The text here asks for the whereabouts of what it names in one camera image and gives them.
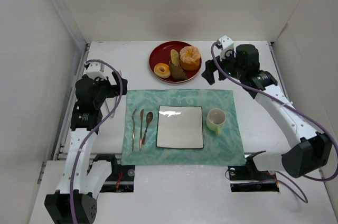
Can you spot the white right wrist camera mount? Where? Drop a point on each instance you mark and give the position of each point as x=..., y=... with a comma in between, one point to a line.
x=225, y=44

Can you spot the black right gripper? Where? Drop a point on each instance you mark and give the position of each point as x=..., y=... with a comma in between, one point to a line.
x=216, y=66

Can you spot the orange ring donut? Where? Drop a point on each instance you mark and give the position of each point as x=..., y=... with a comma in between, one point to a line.
x=162, y=70

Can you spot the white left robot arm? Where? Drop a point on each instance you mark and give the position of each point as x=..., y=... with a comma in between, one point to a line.
x=75, y=198

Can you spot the bronze spoon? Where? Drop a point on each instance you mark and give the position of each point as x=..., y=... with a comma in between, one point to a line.
x=149, y=118

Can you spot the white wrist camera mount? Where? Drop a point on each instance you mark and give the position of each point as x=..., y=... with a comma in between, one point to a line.
x=225, y=44
x=95, y=70

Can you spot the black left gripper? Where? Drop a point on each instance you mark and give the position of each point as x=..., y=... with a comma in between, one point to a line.
x=111, y=90

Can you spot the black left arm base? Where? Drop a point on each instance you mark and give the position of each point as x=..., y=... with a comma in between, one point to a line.
x=122, y=177

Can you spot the pale yellow cup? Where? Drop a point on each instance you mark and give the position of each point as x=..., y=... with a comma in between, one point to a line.
x=216, y=118

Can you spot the orange chiffon cake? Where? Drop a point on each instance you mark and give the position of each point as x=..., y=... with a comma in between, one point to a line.
x=190, y=58

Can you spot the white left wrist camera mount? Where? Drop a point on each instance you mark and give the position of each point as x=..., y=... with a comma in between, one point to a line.
x=95, y=70

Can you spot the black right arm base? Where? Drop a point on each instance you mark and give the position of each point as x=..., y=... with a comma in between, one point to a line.
x=247, y=178

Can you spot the brown leaf-shaped bread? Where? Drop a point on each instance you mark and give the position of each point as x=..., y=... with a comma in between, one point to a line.
x=177, y=73

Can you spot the white square plate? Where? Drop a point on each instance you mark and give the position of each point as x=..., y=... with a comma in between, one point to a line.
x=180, y=127

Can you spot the teal patterned placemat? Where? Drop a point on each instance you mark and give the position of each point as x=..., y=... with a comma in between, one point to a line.
x=226, y=149

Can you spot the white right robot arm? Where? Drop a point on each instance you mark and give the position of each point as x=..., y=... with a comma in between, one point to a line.
x=309, y=142

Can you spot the sliced baguette bread piece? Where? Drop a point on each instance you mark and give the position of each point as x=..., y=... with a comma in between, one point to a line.
x=175, y=58

